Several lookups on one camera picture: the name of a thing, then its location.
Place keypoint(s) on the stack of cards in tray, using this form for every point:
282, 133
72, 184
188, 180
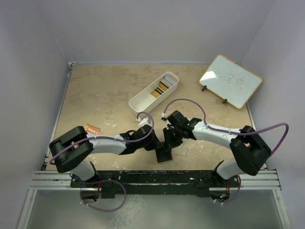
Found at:
166, 82

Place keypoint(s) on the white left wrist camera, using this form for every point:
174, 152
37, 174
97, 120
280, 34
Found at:
144, 121

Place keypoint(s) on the small whiteboard yellow frame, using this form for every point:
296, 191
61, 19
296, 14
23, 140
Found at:
230, 81

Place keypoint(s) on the black leather card holder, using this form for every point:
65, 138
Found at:
163, 156

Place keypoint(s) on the orange spiral notepad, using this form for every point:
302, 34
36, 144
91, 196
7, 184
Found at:
93, 130

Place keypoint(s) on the white plastic card tray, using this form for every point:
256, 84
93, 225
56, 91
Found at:
151, 96

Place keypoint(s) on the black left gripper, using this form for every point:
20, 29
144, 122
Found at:
153, 144

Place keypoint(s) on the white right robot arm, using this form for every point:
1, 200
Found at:
249, 150

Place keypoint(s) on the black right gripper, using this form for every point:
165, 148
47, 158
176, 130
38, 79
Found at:
170, 143

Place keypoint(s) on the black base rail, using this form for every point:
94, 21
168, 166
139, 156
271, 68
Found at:
200, 183

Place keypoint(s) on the aluminium frame rail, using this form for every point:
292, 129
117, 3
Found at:
266, 179

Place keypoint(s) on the gold backed stripe card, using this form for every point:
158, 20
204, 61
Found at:
157, 92

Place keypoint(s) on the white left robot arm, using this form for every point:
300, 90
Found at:
69, 152

